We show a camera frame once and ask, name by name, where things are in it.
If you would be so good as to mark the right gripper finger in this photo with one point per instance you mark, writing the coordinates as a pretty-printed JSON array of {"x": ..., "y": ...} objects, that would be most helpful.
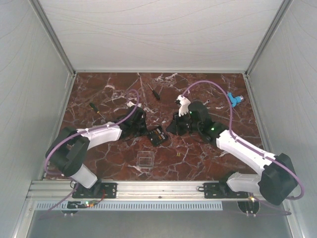
[
  {"x": 183, "y": 129},
  {"x": 172, "y": 127}
]

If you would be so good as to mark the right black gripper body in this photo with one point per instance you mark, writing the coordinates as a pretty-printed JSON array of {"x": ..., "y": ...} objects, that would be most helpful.
[{"x": 195, "y": 126}]

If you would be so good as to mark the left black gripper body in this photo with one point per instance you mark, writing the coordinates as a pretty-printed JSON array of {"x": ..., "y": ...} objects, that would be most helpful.
[{"x": 140, "y": 129}]

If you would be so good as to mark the black fuse box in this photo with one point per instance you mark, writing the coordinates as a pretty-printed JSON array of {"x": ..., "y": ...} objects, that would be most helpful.
[{"x": 157, "y": 136}]

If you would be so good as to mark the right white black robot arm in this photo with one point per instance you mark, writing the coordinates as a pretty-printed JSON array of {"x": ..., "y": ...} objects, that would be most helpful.
[{"x": 273, "y": 176}]

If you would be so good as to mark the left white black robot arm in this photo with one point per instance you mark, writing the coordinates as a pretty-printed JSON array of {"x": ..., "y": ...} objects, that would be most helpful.
[{"x": 69, "y": 149}]

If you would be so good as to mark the clear plastic fuse box cover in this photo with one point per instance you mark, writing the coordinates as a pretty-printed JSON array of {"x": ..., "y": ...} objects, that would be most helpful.
[{"x": 145, "y": 159}]

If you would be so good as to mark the small black screwdriver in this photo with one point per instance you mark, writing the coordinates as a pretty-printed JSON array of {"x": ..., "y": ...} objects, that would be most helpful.
[{"x": 154, "y": 92}]

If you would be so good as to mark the blue plastic fitting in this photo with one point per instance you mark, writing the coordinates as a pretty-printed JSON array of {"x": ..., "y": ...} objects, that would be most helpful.
[{"x": 235, "y": 100}]

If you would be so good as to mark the yellow black screwdriver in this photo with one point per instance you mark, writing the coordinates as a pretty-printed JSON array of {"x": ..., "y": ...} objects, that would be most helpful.
[{"x": 96, "y": 110}]

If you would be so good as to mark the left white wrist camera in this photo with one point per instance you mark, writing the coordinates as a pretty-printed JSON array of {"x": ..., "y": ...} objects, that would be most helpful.
[{"x": 130, "y": 104}]

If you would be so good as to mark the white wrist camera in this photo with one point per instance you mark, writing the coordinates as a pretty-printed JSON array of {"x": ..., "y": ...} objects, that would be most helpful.
[
  {"x": 130, "y": 104},
  {"x": 183, "y": 104}
]

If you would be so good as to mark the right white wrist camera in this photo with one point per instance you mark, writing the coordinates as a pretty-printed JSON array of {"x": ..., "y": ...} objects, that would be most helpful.
[{"x": 183, "y": 104}]

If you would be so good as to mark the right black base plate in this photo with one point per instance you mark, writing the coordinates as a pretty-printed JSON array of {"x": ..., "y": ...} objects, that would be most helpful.
[{"x": 213, "y": 190}]

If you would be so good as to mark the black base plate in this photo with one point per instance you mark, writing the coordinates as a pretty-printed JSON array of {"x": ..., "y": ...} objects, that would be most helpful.
[
  {"x": 213, "y": 190},
  {"x": 106, "y": 190}
]

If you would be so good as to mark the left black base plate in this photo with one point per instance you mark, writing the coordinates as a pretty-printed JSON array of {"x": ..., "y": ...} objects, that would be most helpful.
[{"x": 106, "y": 190}]

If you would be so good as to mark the grey slotted cable duct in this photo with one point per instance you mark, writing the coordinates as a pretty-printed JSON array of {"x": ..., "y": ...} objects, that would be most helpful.
[{"x": 135, "y": 206}]

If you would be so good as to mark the aluminium mounting rail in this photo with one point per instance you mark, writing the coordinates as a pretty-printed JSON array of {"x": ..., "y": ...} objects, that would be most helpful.
[{"x": 127, "y": 190}]

